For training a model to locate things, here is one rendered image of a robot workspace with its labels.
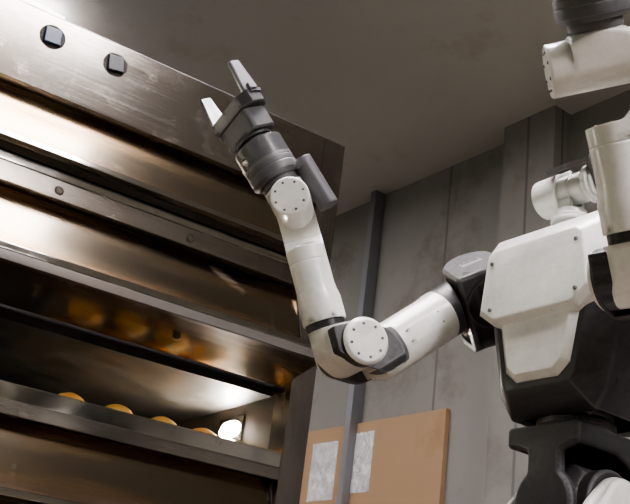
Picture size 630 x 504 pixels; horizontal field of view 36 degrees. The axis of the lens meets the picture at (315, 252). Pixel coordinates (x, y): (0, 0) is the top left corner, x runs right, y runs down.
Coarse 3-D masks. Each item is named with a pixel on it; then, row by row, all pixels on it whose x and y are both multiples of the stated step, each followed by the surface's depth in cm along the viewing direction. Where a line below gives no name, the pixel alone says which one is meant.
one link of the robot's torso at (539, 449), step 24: (528, 432) 143; (552, 432) 139; (576, 432) 136; (600, 432) 138; (528, 456) 142; (552, 456) 138; (576, 456) 152; (600, 456) 150; (624, 456) 140; (528, 480) 140; (552, 480) 136
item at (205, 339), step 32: (0, 256) 206; (0, 288) 217; (32, 288) 216; (64, 288) 216; (96, 288) 216; (64, 320) 229; (96, 320) 229; (128, 320) 228; (160, 320) 228; (192, 320) 228; (192, 352) 242; (224, 352) 242; (256, 352) 241; (288, 352) 241
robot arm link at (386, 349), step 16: (416, 304) 164; (432, 304) 164; (448, 304) 164; (352, 320) 154; (368, 320) 155; (384, 320) 162; (400, 320) 161; (416, 320) 161; (432, 320) 162; (448, 320) 163; (352, 336) 153; (368, 336) 154; (384, 336) 155; (400, 336) 158; (416, 336) 160; (432, 336) 161; (448, 336) 164; (352, 352) 152; (368, 352) 153; (384, 352) 154; (400, 352) 156; (416, 352) 160; (320, 368) 162; (368, 368) 162; (384, 368) 154; (400, 368) 159; (352, 384) 163
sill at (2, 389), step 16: (0, 384) 213; (16, 384) 215; (16, 400) 214; (32, 400) 216; (48, 400) 218; (64, 400) 220; (80, 400) 223; (80, 416) 221; (96, 416) 224; (112, 416) 226; (128, 416) 228; (144, 432) 229; (160, 432) 231; (176, 432) 234; (192, 432) 236; (208, 448) 237; (224, 448) 239; (240, 448) 242; (256, 448) 244; (272, 464) 246
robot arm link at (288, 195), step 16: (272, 160) 161; (288, 160) 162; (304, 160) 164; (256, 176) 162; (272, 176) 161; (288, 176) 162; (304, 176) 163; (320, 176) 163; (256, 192) 165; (272, 192) 158; (288, 192) 158; (304, 192) 158; (320, 192) 162; (272, 208) 162; (288, 208) 157; (304, 208) 157; (320, 208) 163; (288, 224) 163; (304, 224) 165
